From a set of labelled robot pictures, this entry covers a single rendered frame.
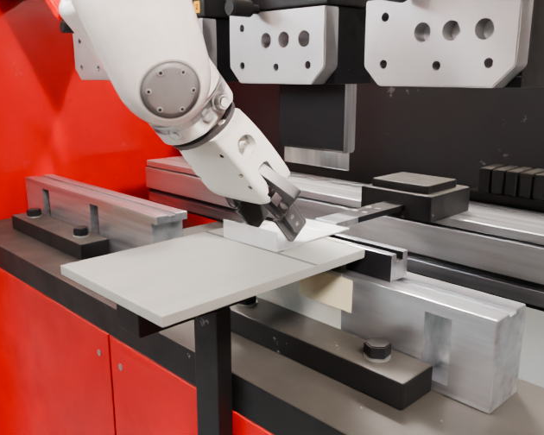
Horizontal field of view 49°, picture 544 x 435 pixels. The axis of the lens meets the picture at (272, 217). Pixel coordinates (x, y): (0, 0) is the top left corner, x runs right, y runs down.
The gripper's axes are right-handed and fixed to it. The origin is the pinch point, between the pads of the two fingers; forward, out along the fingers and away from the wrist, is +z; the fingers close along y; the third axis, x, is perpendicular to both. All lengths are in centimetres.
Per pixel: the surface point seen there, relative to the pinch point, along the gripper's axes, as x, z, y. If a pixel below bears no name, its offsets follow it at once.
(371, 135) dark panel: -45, 34, 27
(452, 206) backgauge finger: -21.2, 21.2, -6.3
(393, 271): -0.8, 6.3, -13.8
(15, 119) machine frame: -7, -2, 84
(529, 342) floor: -92, 213, 48
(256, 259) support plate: 6.9, -2.7, -4.8
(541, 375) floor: -72, 196, 32
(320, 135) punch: -9.6, -4.0, -3.1
